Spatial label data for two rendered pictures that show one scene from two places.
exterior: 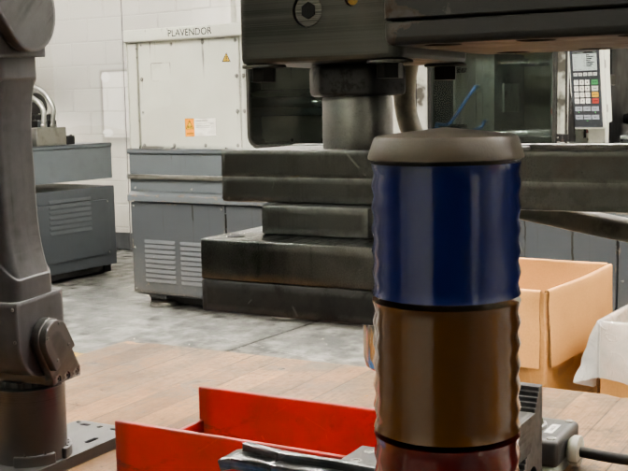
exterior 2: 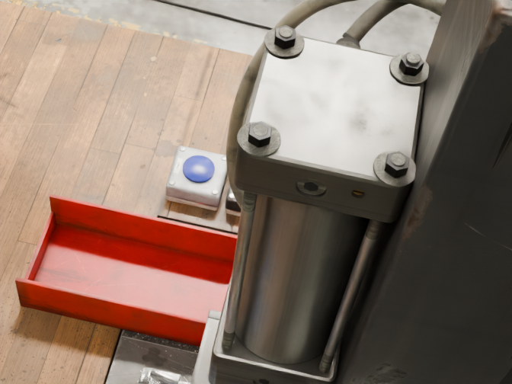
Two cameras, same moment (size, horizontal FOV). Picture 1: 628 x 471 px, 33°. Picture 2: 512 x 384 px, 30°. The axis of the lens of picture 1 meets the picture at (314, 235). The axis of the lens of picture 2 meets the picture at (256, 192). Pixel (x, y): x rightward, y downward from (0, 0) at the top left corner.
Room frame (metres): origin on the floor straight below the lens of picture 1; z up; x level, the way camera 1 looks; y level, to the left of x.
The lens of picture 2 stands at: (0.27, 0.15, 1.89)
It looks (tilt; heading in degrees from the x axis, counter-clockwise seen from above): 54 degrees down; 335
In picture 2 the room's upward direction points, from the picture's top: 9 degrees clockwise
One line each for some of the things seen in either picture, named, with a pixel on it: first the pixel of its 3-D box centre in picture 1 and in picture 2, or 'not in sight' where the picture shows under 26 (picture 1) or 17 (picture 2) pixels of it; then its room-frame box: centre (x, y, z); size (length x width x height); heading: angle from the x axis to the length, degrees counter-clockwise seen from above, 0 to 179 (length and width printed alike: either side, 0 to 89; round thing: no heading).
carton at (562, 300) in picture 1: (496, 366); not in sight; (3.09, -0.53, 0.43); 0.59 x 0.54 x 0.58; 147
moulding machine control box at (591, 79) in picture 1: (592, 87); not in sight; (4.98, -1.30, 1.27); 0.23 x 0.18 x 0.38; 147
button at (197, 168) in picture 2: not in sight; (198, 171); (0.94, -0.08, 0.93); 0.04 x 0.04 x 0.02
